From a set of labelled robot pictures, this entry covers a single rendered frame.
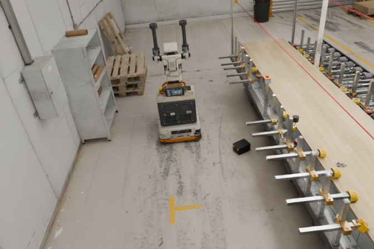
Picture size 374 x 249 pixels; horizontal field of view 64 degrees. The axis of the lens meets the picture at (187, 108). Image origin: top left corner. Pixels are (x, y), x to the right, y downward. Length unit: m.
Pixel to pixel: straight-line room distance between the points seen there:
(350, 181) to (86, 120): 3.53
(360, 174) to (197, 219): 1.70
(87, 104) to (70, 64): 0.64
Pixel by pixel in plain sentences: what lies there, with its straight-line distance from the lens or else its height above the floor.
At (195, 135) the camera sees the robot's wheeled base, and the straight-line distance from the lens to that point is 4.45.
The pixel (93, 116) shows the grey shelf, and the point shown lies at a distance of 4.69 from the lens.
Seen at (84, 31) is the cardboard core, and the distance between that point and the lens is 4.71.
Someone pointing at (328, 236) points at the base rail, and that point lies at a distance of 2.65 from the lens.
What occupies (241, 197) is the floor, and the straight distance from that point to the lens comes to 3.73.
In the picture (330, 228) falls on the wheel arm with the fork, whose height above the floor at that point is 0.96.
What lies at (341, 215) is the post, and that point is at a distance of 2.36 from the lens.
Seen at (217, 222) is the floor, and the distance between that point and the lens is 3.50.
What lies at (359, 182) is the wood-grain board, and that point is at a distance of 2.82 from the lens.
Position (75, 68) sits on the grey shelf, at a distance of 4.37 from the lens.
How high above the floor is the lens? 2.76
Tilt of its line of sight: 31 degrees down
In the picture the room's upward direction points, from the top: 6 degrees counter-clockwise
